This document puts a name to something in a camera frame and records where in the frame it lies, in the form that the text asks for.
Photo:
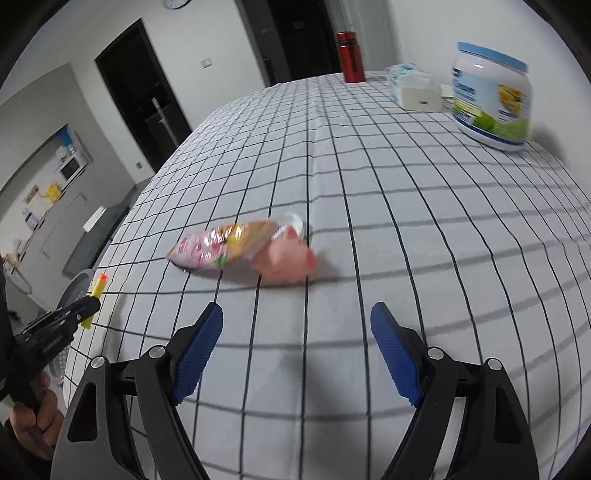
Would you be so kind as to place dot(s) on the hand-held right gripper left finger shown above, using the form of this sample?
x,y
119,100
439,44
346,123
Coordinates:
x,y
198,355

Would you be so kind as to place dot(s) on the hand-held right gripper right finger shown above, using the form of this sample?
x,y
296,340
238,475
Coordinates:
x,y
397,355

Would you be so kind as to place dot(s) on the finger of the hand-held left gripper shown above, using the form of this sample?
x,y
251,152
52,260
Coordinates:
x,y
78,311

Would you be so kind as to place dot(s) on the grey perforated bin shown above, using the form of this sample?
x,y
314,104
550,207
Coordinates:
x,y
76,288

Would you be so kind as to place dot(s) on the yellow foam dart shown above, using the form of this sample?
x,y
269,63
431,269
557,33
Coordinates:
x,y
99,284

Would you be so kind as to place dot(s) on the pink yellow snack wrapper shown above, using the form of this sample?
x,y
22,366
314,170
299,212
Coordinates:
x,y
217,244

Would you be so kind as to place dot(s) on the person's left forearm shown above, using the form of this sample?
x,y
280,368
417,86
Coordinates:
x,y
21,457

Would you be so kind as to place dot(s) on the person's left hand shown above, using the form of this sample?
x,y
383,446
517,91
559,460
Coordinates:
x,y
46,415

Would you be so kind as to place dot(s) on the dark grey low cabinet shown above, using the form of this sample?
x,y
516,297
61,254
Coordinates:
x,y
97,244

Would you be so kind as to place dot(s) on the white flat box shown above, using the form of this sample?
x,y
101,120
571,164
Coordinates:
x,y
94,219

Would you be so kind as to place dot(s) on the white microwave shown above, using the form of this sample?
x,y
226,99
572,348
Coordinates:
x,y
71,168

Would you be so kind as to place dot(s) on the black white checked tablecloth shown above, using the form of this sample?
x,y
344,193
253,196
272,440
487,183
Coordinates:
x,y
369,184

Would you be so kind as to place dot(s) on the grey kitchen cabinet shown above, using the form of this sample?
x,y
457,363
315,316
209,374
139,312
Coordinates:
x,y
41,101

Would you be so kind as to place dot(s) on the white charger box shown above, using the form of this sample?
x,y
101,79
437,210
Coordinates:
x,y
420,94

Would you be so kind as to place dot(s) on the white milk powder jar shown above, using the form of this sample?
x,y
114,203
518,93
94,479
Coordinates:
x,y
489,97

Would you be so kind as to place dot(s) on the blue white tissue pack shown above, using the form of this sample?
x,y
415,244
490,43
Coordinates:
x,y
401,74

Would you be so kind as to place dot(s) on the red metal bottle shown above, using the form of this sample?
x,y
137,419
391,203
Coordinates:
x,y
350,57

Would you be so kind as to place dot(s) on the yellow wall socket box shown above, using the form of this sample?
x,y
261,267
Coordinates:
x,y
54,192

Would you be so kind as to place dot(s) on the wall clock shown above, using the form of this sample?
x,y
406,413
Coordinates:
x,y
177,3

